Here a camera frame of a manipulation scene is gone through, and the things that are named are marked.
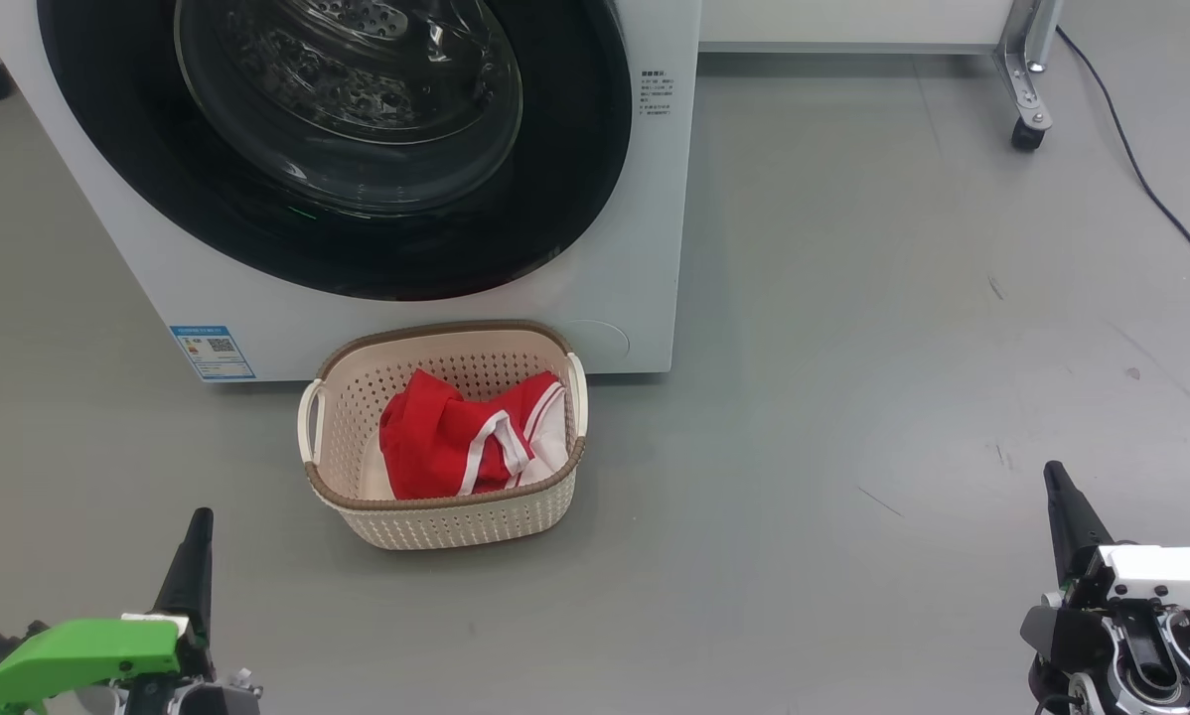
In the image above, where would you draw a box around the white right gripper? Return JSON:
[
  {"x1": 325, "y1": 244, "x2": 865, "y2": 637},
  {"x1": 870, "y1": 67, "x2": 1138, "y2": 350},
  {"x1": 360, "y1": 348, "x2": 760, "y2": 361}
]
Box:
[{"x1": 1044, "y1": 460, "x2": 1190, "y2": 627}]

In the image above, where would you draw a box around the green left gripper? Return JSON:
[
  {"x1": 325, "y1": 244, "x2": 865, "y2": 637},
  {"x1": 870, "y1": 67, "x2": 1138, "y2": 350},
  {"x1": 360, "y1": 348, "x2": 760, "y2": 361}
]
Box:
[{"x1": 0, "y1": 507, "x2": 216, "y2": 715}]

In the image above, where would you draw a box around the red and white garment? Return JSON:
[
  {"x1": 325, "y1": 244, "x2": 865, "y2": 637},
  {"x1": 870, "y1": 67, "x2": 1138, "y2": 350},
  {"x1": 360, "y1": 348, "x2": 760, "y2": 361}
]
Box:
[{"x1": 378, "y1": 369, "x2": 569, "y2": 501}]

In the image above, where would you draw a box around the round black glass washer door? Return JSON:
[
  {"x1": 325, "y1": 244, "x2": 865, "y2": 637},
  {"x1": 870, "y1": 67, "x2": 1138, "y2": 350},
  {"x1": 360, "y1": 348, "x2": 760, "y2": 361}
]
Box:
[{"x1": 37, "y1": 0, "x2": 634, "y2": 302}]

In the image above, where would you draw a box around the cream perforated laundry basket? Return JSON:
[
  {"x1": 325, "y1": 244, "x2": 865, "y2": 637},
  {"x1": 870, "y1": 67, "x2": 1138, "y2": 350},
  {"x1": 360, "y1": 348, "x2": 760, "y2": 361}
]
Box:
[{"x1": 297, "y1": 320, "x2": 589, "y2": 552}]

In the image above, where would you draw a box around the white front-loading washing machine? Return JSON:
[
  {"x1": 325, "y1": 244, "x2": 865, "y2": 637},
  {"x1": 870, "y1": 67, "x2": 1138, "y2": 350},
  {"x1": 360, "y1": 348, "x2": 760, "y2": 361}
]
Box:
[{"x1": 0, "y1": 0, "x2": 703, "y2": 385}]

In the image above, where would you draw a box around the blue energy label sticker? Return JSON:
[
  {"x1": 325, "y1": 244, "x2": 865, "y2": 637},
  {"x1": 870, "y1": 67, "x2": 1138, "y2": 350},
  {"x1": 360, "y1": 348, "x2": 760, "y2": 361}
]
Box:
[{"x1": 169, "y1": 324, "x2": 257, "y2": 383}]

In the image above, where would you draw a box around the white partition panel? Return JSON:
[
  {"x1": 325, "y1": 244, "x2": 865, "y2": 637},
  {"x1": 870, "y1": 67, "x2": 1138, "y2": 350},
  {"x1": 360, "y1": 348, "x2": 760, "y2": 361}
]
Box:
[{"x1": 699, "y1": 0, "x2": 1015, "y2": 53}]

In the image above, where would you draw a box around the thin black floor cable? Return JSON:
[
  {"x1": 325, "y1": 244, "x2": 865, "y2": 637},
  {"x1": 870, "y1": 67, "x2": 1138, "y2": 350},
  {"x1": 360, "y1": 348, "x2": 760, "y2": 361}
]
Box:
[{"x1": 1055, "y1": 25, "x2": 1190, "y2": 294}]

